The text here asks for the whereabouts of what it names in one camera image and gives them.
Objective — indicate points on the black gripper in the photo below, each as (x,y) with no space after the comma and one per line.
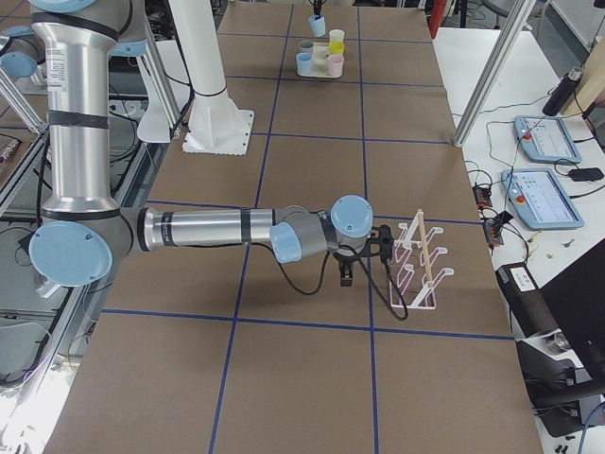
(346,261)
(316,7)

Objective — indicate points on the light blue cup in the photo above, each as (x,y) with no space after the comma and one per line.
(317,24)

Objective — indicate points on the white cream cup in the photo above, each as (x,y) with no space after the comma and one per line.
(336,35)

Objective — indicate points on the grey cup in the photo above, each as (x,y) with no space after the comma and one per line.
(306,46)

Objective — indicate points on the yellow cup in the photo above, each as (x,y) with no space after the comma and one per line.
(336,48)

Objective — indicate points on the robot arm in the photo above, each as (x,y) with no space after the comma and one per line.
(85,232)

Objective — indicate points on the blue cup on tray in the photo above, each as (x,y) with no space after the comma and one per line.
(304,63)

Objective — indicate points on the pink cup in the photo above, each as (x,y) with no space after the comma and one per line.
(335,64)

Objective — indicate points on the cream serving tray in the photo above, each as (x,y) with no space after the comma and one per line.
(319,59)

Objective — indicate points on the black box with label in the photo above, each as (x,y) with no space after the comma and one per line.
(530,315)

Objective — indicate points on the near teach pendant tablet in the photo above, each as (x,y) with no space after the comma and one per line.
(539,200)

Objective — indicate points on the teach pendant tablet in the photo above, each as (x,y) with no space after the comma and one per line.
(545,140)
(539,200)

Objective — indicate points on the black monitor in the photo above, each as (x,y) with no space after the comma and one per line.
(575,298)

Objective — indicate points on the far teach pendant tablet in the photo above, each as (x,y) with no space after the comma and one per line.
(545,140)

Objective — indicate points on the black water bottle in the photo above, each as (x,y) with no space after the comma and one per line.
(561,94)

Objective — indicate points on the black power adapter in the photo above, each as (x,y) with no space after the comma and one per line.
(587,174)

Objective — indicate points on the white wire cup rack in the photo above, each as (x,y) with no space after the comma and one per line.
(416,277)

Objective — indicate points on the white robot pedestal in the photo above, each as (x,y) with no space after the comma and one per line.
(215,123)

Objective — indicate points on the aluminium frame post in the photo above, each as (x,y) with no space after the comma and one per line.
(507,37)

